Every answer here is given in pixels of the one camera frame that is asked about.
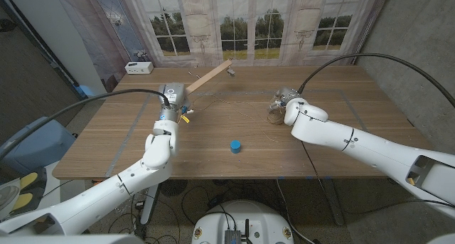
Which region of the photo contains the black door frame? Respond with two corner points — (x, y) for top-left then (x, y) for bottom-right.
(0, 0), (90, 103)

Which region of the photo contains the white power strip box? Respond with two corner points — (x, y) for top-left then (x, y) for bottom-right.
(124, 61), (154, 75)

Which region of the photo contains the jute twine spool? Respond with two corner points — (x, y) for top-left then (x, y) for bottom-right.
(266, 94), (287, 126)

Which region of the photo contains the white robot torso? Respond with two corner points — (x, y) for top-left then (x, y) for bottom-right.
(191, 200), (295, 244)

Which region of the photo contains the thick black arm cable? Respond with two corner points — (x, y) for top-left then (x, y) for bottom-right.
(0, 88), (172, 159)
(297, 53), (455, 108)

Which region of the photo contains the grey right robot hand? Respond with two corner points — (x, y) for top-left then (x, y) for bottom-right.
(268, 87), (303, 115)

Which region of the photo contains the white table leg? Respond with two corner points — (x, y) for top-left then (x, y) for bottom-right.
(140, 182), (161, 226)

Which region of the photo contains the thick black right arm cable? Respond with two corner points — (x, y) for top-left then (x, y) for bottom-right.
(297, 53), (455, 108)

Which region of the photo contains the black device with yellow pads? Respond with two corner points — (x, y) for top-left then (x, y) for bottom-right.
(10, 167), (48, 213)

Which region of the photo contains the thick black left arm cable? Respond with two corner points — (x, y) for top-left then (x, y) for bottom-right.
(0, 88), (172, 159)

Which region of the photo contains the grey table leg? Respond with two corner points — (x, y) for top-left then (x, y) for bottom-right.
(321, 179), (346, 226)

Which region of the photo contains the blue plastic bin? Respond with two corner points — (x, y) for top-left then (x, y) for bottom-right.
(0, 116), (77, 176)

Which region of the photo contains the wooden hanger with metal clips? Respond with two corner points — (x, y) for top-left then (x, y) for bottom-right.
(184, 58), (237, 95)

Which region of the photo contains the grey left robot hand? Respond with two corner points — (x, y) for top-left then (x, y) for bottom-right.
(157, 82), (191, 122)

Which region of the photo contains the white floor cable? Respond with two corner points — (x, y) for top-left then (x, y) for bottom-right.
(276, 179), (316, 244)

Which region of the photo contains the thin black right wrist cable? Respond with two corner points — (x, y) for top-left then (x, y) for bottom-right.
(301, 140), (455, 216)

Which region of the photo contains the printed window backdrop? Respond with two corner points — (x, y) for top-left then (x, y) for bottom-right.
(53, 0), (392, 94)

